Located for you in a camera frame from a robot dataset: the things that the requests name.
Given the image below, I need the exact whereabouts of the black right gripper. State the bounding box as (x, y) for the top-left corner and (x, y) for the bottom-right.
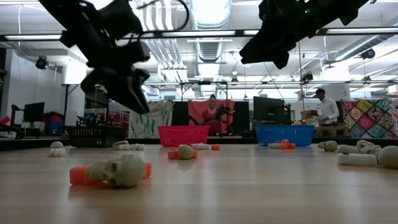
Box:
(239, 0), (315, 70)

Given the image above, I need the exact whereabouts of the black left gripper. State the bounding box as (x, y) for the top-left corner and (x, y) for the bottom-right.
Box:
(81, 40), (152, 115)

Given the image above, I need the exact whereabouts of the leaf-print white cloth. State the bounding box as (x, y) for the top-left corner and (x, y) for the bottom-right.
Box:
(129, 100), (175, 139)

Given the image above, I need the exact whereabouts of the white column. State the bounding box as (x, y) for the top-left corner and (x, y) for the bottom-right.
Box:
(322, 83), (351, 102)
(62, 63), (88, 125)

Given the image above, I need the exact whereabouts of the black partition panel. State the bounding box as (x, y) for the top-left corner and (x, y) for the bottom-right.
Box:
(233, 101), (250, 133)
(172, 101), (190, 126)

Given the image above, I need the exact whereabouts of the black plastic basket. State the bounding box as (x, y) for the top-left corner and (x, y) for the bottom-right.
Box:
(67, 125), (127, 149)

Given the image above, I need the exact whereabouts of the red cloth backdrop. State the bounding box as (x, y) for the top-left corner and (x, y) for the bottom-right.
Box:
(187, 99), (236, 134)

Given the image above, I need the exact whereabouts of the red plastic basket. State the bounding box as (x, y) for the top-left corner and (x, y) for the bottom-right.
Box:
(157, 125), (211, 147)

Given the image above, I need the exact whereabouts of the red storage box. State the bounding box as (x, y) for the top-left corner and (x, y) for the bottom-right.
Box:
(42, 112), (65, 124)

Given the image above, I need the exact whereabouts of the person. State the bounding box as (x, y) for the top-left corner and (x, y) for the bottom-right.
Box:
(200, 94), (229, 134)
(314, 88), (340, 127)

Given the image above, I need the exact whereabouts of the blue plastic basket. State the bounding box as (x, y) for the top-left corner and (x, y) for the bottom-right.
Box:
(254, 124), (315, 147)

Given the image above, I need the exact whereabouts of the colourful patchwork quilt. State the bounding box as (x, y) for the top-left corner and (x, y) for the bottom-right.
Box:
(341, 98), (398, 139)

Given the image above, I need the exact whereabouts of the white bone far right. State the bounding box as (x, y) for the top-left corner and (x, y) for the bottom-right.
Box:
(336, 152), (378, 167)

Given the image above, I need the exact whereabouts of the silver ventilation duct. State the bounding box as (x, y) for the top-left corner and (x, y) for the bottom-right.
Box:
(189, 0), (233, 63)
(334, 34), (379, 62)

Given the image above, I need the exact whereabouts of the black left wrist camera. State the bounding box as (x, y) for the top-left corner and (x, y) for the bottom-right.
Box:
(101, 0), (144, 40)

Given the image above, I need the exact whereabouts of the black camera cable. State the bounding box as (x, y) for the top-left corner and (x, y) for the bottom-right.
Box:
(135, 0), (190, 43)

